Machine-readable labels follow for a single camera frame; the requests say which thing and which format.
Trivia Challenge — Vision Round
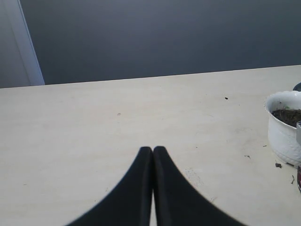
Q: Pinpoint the white scalloped flower pot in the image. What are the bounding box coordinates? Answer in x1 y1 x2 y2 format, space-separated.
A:
264 91 301 168

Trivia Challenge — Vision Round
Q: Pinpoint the round stainless steel plate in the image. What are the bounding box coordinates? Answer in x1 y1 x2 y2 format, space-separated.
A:
293 82 301 92

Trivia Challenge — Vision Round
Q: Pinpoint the silver metal spork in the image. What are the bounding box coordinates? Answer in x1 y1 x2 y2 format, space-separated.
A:
295 120 301 191

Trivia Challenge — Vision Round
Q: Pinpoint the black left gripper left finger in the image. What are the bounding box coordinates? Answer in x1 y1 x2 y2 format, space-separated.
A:
69 146 153 226

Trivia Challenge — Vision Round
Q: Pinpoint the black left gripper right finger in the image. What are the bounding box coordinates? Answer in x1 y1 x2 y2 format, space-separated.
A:
153 146 243 226

